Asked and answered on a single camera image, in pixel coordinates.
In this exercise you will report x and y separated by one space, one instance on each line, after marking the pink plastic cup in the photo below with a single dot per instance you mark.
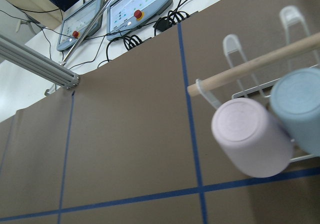
252 138

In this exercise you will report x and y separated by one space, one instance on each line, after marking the light blue plastic cup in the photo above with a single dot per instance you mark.
295 99

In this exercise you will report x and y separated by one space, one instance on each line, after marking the aluminium frame post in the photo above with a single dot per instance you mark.
26 58

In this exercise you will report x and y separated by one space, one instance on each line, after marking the teach pendant with red button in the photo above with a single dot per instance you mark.
124 16

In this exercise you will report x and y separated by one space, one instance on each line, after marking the white wire cup rack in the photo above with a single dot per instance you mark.
299 41

